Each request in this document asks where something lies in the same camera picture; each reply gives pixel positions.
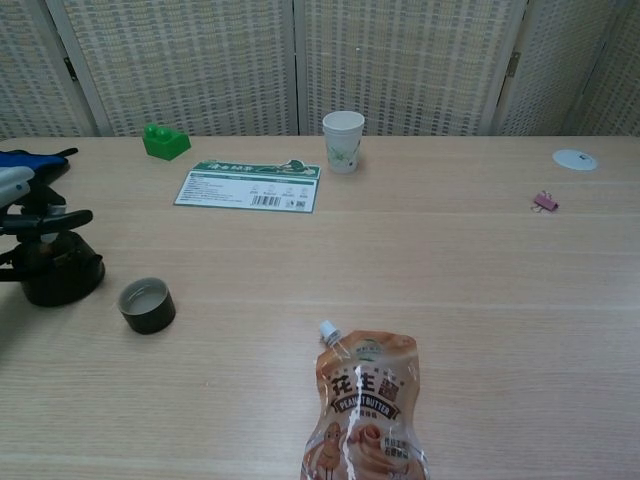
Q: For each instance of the white floral paper cup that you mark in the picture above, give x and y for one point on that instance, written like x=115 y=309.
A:
x=342 y=150

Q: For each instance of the blue black cloth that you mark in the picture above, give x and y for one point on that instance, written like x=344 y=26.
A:
x=30 y=160

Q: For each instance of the green white product card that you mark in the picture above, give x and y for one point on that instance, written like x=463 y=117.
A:
x=225 y=190

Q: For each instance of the woven folding screen panel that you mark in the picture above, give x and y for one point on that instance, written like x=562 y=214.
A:
x=410 y=65
x=550 y=75
x=615 y=90
x=180 y=65
x=25 y=75

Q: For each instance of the pink binder clip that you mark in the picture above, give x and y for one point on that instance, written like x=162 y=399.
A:
x=546 y=202

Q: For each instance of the peanut butter spout pouch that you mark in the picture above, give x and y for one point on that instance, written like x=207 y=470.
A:
x=365 y=400

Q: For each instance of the black teapot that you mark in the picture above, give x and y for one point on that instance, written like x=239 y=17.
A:
x=65 y=285

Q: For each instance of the dark ceramic teacup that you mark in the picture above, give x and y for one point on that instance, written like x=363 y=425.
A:
x=150 y=320

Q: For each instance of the brass screen hinge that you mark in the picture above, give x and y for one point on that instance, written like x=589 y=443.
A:
x=70 y=69
x=514 y=64

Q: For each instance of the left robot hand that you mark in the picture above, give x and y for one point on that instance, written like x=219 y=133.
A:
x=30 y=222

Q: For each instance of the white round grommet cover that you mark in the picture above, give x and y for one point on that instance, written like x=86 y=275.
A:
x=570 y=160

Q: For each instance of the green toy building brick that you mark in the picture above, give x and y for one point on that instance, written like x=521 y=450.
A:
x=165 y=146

